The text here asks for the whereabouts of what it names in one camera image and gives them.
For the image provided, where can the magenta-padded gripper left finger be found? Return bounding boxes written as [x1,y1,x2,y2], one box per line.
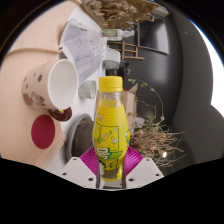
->
[59,146,103,190]

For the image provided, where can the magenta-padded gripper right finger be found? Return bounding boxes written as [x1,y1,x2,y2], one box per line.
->
[121,146,165,190]

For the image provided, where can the yellow drink bottle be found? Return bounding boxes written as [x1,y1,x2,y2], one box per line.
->
[92,75,132,183]

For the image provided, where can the grey plant saucer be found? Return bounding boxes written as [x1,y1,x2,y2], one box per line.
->
[64,113,94,161]

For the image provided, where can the grey pot with dried plant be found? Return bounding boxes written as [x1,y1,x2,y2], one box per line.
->
[70,78,191,169]

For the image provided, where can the flat round red coaster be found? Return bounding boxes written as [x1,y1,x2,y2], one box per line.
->
[30,114,57,150]

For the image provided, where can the cardboard box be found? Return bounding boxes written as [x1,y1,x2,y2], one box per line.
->
[119,83,139,134]

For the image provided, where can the small round glass jar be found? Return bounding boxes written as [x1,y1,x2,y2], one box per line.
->
[78,79,98,100]

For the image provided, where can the grey spray bottle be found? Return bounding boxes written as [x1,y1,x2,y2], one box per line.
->
[101,59,121,71]

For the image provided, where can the long ceiling light strip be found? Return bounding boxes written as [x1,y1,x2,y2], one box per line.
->
[189,18,224,118]

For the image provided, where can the white chair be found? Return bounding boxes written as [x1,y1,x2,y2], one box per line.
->
[105,47,122,63]

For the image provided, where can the wooden easel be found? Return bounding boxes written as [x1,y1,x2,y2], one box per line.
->
[108,39,146,61]

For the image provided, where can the small green-labelled bottle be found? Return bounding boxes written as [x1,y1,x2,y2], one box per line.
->
[101,28,136,39]

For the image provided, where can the spotted mug with brown handle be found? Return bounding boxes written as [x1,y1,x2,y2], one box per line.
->
[21,58,80,123]

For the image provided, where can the black wall screen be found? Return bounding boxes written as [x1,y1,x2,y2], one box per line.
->
[137,13,170,56]

